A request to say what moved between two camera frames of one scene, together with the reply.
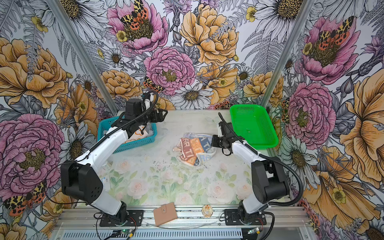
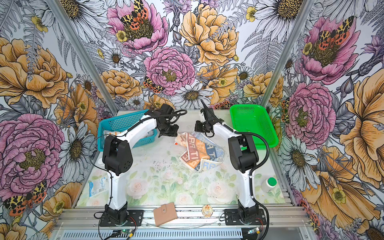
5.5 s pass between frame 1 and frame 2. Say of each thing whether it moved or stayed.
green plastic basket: stayed
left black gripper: moved
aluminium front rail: stayed
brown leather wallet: stayed
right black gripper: moved
